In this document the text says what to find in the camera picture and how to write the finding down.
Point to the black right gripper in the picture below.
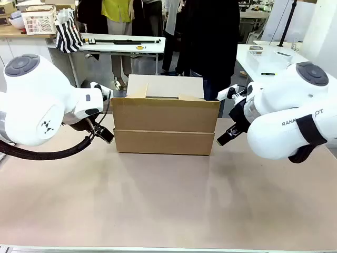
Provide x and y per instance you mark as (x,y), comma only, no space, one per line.
(241,113)

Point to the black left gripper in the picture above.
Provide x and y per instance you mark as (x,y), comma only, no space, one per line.
(80,125)

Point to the brown cardboard box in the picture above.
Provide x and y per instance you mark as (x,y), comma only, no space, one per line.
(163,124)

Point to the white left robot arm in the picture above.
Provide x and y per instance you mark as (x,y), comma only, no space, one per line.
(34,92)

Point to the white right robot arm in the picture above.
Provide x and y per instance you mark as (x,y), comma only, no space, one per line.
(284,105)

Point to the small cardboard box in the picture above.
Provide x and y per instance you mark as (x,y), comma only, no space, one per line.
(6,6)

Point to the yellow black marker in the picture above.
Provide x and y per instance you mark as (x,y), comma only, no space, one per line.
(267,74)

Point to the large white work table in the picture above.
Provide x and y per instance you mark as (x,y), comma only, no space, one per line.
(252,66)

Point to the white plastic tray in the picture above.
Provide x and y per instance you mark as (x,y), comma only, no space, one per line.
(263,62)

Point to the white folding table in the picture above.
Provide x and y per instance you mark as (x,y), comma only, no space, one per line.
(118,47)

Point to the brown tape roll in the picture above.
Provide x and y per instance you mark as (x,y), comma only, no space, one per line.
(256,48)

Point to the yellow tape roll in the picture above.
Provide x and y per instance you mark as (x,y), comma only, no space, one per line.
(140,47)

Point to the black rod tool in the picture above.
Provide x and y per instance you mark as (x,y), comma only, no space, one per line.
(118,41)

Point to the person in black sweater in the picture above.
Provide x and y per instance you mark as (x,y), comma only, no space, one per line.
(210,39)

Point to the black white striped bag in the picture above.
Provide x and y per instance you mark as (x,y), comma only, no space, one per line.
(68,37)

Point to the person in yellow shirt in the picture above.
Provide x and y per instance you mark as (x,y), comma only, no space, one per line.
(116,10)

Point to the black stand pole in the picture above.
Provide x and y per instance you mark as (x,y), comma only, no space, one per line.
(288,21)

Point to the white plastic basket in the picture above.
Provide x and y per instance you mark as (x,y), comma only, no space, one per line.
(39,22)

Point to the person in white coat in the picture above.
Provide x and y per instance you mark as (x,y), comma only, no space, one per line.
(172,15)

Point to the wooden top white cabinet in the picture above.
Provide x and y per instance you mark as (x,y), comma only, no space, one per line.
(15,33)

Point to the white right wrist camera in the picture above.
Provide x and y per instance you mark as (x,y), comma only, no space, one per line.
(229,92)

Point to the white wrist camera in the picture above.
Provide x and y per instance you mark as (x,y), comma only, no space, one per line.
(229,92)
(102,89)

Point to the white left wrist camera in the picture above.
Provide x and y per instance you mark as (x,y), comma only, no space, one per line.
(102,89)

